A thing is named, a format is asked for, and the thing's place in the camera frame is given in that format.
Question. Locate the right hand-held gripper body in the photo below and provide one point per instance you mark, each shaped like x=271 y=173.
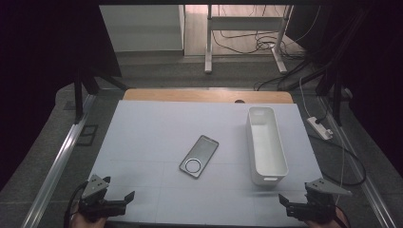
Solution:
x=316 y=207

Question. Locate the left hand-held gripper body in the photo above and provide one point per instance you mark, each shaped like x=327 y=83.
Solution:
x=96 y=205

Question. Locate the person's right hand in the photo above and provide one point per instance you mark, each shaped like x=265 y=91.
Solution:
x=328 y=224

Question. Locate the person's left hand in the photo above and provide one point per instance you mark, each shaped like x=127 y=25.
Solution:
x=85 y=223

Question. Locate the white plastic storage bin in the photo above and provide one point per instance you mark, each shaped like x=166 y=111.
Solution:
x=267 y=148

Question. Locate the white power strip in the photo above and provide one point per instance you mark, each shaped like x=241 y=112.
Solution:
x=320 y=128

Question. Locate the white board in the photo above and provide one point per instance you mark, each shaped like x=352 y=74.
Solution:
x=152 y=133

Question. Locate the black metal stand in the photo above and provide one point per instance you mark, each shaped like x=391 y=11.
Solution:
x=78 y=98
x=337 y=95

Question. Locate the dark curtain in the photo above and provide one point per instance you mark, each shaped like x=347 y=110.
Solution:
x=380 y=79
x=38 y=63

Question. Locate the white cabinet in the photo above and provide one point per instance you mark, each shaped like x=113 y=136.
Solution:
x=142 y=28

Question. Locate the aluminium rail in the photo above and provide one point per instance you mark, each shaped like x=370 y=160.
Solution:
x=370 y=193
x=57 y=167

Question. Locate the white desk frame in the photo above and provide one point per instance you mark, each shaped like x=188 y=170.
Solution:
x=244 y=23

